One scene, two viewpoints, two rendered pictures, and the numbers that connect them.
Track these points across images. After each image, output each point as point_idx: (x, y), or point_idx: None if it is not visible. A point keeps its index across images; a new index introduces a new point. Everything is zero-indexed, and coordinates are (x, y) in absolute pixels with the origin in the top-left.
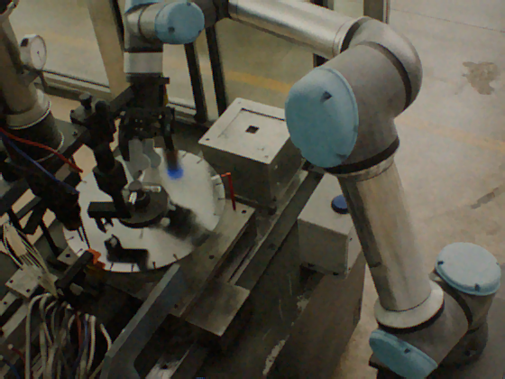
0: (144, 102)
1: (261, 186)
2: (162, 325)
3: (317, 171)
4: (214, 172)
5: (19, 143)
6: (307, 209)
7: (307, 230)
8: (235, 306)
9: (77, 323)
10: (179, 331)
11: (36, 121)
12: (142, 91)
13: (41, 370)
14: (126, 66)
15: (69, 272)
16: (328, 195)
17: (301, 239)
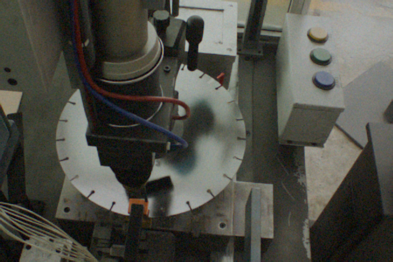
0: (147, 13)
1: (219, 78)
2: (198, 246)
3: (246, 53)
4: (206, 76)
5: (120, 104)
6: (297, 92)
7: (300, 111)
8: (268, 203)
9: None
10: (221, 247)
11: (158, 64)
12: None
13: None
14: None
15: (130, 237)
16: (306, 75)
17: (290, 121)
